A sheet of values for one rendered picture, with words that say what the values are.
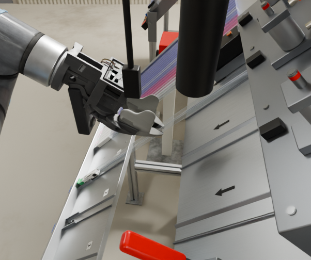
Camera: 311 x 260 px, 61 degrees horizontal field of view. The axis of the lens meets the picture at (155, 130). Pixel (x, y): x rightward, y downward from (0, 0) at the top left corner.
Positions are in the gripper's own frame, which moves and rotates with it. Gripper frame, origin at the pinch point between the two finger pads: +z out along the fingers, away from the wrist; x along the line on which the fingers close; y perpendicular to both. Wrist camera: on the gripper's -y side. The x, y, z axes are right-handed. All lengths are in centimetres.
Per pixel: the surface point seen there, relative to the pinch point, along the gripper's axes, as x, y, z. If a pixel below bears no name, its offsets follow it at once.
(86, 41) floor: 219, -136, -41
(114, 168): -1.7, -14.5, -1.6
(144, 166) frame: 38, -59, 23
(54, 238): -14.8, -29.5, -6.0
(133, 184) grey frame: 39, -78, 27
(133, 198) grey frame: 38, -88, 32
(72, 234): -14.5, -24.6, -3.6
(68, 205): -6.5, -29.5, -5.9
